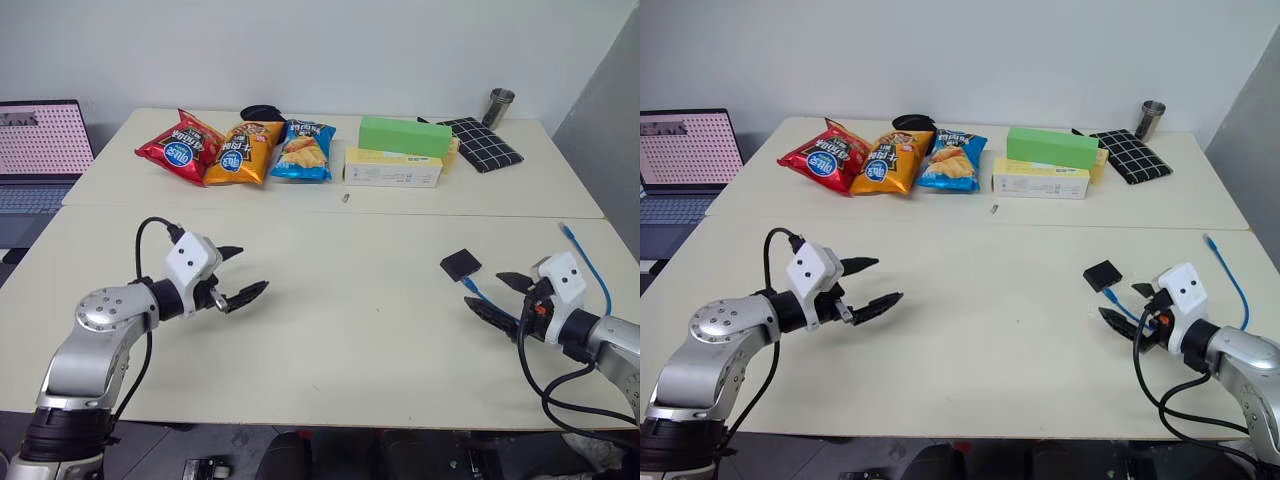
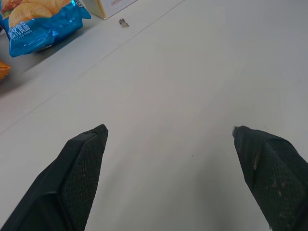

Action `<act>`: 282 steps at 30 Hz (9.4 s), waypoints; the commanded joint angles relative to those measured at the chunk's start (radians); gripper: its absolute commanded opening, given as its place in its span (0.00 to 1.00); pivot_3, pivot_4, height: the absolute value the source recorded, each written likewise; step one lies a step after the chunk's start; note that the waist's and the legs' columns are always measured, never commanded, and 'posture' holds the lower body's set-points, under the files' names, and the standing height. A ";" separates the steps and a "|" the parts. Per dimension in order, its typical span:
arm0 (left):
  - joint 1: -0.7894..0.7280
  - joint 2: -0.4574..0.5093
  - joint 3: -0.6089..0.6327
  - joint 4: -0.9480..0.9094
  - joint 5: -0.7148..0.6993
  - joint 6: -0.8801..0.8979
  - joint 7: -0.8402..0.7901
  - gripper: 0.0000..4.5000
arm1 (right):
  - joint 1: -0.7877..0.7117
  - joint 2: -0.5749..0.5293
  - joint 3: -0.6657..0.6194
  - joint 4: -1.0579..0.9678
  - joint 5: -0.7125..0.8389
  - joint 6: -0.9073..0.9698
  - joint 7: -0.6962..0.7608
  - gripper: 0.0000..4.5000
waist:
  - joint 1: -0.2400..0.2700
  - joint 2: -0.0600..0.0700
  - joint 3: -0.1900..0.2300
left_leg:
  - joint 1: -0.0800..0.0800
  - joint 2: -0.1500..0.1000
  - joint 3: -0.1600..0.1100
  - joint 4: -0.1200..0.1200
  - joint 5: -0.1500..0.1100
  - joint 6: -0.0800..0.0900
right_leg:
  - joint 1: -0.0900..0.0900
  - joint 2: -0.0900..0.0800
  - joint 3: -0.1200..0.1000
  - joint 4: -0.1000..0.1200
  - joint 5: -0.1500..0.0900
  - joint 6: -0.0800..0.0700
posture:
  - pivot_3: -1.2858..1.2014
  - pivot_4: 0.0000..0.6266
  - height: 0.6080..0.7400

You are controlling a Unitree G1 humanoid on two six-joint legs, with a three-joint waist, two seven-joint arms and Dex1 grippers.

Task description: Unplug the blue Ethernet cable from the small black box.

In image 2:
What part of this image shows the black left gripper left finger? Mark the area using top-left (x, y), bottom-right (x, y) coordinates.
top-left (0, 124), bottom-right (109, 231)

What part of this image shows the orange snack bag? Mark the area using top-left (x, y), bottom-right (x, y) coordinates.
top-left (0, 60), bottom-right (12, 81)

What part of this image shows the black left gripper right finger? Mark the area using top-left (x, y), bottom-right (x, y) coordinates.
top-left (231, 125), bottom-right (308, 231)

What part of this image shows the white cardboard box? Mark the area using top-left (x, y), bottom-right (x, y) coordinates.
top-left (83, 0), bottom-right (145, 20)

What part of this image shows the blue puffed food chip bag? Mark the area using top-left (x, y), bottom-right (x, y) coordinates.
top-left (0, 0), bottom-right (92, 58)

